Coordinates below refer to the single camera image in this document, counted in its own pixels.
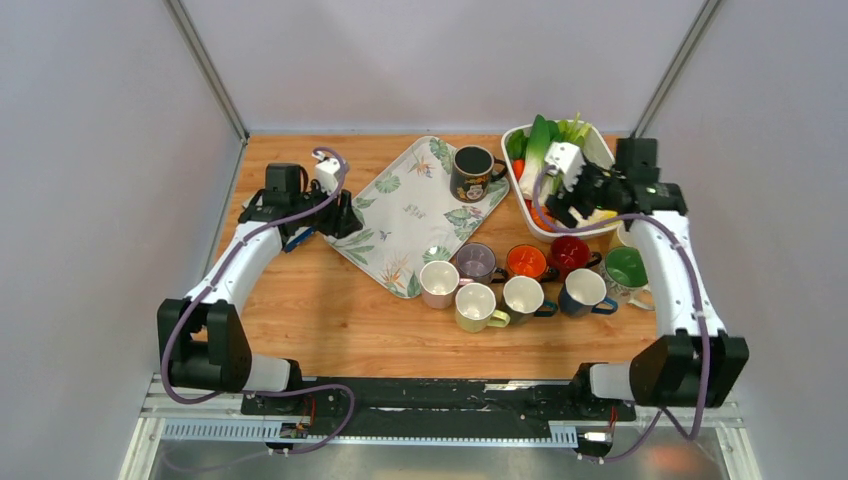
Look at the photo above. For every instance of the pink faceted mug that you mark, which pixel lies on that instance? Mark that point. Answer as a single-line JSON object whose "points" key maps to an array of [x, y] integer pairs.
{"points": [[439, 282]]}

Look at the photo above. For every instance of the green bok choy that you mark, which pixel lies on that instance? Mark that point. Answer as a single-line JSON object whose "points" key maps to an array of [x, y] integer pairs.
{"points": [[533, 147]]}

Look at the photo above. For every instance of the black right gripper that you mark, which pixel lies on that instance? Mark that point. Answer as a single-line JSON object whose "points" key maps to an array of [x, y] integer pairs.
{"points": [[559, 203]]}

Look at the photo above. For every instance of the small red tomato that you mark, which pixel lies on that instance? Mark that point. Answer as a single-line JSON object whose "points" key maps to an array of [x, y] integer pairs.
{"points": [[518, 167]]}

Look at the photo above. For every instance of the white vegetable tub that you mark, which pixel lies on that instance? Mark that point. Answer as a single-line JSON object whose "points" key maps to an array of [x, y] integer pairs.
{"points": [[599, 148]]}

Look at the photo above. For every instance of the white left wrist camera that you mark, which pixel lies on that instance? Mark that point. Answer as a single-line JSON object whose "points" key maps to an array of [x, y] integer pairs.
{"points": [[330, 169]]}

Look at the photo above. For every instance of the black floral mug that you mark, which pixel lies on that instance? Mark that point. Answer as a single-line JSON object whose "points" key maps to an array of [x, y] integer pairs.
{"points": [[473, 168]]}

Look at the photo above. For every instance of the purple mug black handle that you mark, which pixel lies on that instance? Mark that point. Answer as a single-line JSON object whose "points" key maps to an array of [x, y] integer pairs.
{"points": [[478, 262]]}

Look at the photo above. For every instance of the dark blue faceted mug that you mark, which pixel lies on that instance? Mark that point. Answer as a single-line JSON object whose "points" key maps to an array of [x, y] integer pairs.
{"points": [[585, 292]]}

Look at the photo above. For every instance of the floral white serving tray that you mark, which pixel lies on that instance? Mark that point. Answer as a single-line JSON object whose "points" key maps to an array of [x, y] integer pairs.
{"points": [[409, 218]]}

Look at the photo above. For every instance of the pale yellow mug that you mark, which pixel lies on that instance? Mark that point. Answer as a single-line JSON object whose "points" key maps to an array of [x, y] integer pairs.
{"points": [[621, 237]]}

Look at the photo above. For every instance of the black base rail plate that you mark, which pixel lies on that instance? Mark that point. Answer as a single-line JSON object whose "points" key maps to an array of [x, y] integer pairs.
{"points": [[438, 408]]}

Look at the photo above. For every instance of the lime green faceted mug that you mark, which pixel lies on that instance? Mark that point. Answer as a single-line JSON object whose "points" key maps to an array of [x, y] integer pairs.
{"points": [[476, 309]]}

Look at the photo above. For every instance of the orange carrot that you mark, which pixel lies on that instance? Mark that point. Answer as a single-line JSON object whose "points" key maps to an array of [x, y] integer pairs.
{"points": [[543, 220]]}

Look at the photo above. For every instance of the red mug black handle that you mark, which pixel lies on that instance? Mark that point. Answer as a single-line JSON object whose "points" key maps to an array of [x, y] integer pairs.
{"points": [[569, 253]]}

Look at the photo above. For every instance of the large floral cream mug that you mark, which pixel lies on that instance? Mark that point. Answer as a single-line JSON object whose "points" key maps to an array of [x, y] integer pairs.
{"points": [[626, 278]]}

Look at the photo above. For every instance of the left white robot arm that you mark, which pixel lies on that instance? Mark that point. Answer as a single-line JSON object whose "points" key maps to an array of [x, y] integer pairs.
{"points": [[202, 341]]}

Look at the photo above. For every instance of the dark green faceted mug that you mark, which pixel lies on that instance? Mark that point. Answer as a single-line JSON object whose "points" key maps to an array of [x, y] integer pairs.
{"points": [[524, 298]]}

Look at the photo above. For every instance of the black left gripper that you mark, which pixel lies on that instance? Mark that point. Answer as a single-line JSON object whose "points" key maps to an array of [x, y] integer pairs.
{"points": [[343, 220]]}

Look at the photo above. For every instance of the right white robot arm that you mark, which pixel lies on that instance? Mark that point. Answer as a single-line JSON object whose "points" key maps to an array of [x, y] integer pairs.
{"points": [[694, 362]]}

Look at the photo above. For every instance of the yellow napa cabbage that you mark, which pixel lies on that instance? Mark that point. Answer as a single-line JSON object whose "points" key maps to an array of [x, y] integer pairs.
{"points": [[595, 217]]}

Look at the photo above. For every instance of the orange mug black handle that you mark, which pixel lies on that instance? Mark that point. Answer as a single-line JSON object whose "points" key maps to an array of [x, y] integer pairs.
{"points": [[530, 261]]}

